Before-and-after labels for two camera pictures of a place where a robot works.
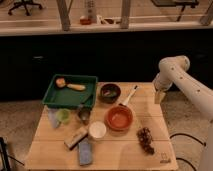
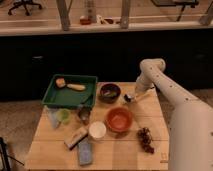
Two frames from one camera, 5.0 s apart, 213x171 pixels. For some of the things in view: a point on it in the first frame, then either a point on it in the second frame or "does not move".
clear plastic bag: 55,122 does not move
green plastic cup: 63,115 does not move
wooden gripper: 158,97 to 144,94
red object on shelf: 85,21 does not move
